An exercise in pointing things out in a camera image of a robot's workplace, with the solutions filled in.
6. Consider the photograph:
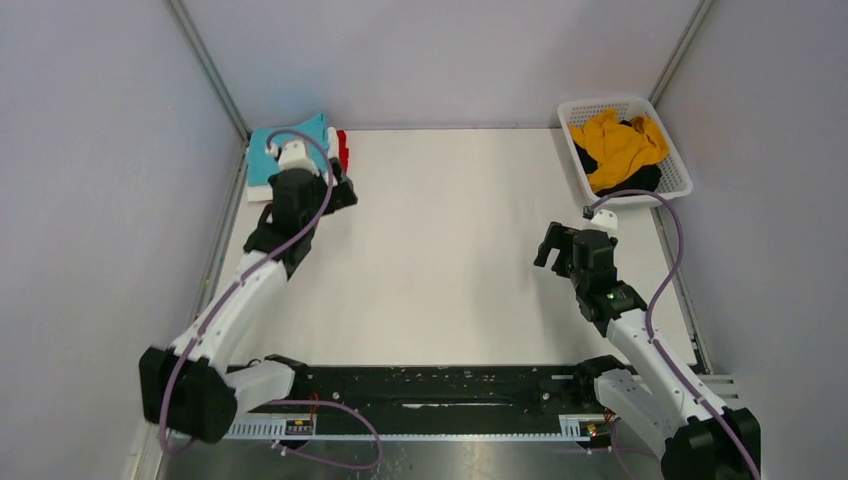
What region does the corner aluminium post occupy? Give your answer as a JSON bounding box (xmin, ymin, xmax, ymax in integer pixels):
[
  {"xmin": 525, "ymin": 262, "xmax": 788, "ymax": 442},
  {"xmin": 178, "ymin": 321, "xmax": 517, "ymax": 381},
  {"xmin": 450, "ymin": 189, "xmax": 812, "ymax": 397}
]
[
  {"xmin": 648, "ymin": 0, "xmax": 715, "ymax": 106},
  {"xmin": 164, "ymin": 0, "xmax": 251, "ymax": 142}
]

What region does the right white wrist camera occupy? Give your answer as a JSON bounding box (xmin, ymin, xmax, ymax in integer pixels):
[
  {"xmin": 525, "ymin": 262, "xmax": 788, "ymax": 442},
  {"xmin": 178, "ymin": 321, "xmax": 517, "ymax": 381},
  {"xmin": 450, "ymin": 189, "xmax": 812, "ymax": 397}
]
[{"xmin": 583, "ymin": 206, "xmax": 619, "ymax": 234}]

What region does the right corner aluminium post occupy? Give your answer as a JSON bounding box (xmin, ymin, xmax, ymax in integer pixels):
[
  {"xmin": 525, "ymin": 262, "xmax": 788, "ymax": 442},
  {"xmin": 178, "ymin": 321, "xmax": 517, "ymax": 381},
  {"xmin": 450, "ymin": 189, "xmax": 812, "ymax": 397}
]
[{"xmin": 648, "ymin": 0, "xmax": 715, "ymax": 106}]

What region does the left corner aluminium post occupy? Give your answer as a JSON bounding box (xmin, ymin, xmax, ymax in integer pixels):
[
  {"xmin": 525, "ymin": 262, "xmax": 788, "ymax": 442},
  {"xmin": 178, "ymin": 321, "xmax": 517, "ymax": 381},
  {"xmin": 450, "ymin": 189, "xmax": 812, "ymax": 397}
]
[{"xmin": 164, "ymin": 0, "xmax": 251, "ymax": 142}]

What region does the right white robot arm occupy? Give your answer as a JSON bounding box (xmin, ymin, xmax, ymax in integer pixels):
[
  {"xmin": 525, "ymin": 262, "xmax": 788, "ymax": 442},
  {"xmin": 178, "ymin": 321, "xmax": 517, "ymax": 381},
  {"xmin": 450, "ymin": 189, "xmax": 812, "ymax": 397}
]
[{"xmin": 534, "ymin": 222, "xmax": 762, "ymax": 479}]

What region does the yellow t-shirt in basket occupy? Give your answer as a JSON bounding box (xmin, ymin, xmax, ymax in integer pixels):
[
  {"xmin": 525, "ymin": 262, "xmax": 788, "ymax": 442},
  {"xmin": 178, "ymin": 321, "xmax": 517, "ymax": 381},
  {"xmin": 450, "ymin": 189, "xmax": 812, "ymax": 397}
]
[{"xmin": 568, "ymin": 108, "xmax": 671, "ymax": 194}]

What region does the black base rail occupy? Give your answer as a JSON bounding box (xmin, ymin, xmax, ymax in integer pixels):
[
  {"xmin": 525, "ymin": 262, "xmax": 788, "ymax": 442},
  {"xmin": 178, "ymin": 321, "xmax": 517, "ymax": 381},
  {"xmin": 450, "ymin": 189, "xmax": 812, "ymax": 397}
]
[{"xmin": 289, "ymin": 355, "xmax": 624, "ymax": 434}]

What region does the table edge rail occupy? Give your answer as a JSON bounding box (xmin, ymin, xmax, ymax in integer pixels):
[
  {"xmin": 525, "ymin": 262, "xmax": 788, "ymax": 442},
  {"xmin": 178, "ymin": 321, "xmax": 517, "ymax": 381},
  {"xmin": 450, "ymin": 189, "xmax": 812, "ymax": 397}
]
[
  {"xmin": 652, "ymin": 206, "xmax": 714, "ymax": 374},
  {"xmin": 189, "ymin": 140, "xmax": 249, "ymax": 323}
]

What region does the left table edge rail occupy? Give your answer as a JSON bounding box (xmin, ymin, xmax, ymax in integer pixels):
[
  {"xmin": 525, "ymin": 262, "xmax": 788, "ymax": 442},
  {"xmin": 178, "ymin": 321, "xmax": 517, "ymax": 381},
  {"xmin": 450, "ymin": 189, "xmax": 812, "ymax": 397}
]
[{"xmin": 189, "ymin": 140, "xmax": 249, "ymax": 323}]

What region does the white slotted cable duct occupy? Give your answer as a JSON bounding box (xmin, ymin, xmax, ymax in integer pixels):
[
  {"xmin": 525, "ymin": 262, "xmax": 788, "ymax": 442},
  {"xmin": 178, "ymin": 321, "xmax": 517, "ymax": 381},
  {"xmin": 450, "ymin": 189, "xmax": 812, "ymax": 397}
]
[{"xmin": 223, "ymin": 414, "xmax": 609, "ymax": 443}]

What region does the red folded t-shirt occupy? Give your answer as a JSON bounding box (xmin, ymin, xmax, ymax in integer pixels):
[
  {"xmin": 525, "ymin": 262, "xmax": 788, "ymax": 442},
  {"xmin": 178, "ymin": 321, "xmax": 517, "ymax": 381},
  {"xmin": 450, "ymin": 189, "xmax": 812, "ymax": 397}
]
[{"xmin": 336, "ymin": 130, "xmax": 349, "ymax": 172}]

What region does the white plastic basket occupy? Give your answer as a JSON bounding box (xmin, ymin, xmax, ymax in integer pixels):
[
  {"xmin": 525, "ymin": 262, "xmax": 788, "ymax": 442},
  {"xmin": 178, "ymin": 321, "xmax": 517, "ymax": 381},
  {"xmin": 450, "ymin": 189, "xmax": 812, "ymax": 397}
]
[{"xmin": 557, "ymin": 95, "xmax": 692, "ymax": 203}]

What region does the right table edge rail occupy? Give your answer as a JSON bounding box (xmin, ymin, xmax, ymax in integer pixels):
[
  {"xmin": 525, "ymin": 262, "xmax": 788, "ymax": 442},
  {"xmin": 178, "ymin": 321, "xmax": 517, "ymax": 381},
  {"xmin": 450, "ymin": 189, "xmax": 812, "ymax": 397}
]
[{"xmin": 652, "ymin": 206, "xmax": 714, "ymax": 374}]

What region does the white folded t-shirt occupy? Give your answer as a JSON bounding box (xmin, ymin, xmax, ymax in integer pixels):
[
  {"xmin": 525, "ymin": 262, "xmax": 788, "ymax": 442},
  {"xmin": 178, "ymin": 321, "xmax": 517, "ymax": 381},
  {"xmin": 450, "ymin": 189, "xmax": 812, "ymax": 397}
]
[{"xmin": 245, "ymin": 127, "xmax": 340, "ymax": 204}]

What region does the turquoise t-shirt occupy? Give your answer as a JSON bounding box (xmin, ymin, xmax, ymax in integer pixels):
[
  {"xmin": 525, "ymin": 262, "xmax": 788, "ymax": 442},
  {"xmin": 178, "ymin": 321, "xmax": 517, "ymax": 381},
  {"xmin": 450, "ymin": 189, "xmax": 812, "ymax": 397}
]
[{"xmin": 246, "ymin": 112, "xmax": 329, "ymax": 187}]

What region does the black t-shirt in basket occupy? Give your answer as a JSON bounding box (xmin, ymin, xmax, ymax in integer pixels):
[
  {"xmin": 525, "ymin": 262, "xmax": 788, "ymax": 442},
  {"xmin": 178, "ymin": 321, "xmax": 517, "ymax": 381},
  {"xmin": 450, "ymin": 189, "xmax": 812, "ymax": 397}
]
[{"xmin": 573, "ymin": 119, "xmax": 664, "ymax": 199}]

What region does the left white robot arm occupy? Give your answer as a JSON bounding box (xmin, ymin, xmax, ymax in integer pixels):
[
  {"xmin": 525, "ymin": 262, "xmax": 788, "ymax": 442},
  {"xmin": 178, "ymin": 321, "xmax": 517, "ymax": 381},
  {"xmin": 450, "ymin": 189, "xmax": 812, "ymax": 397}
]
[{"xmin": 139, "ymin": 158, "xmax": 358, "ymax": 443}]

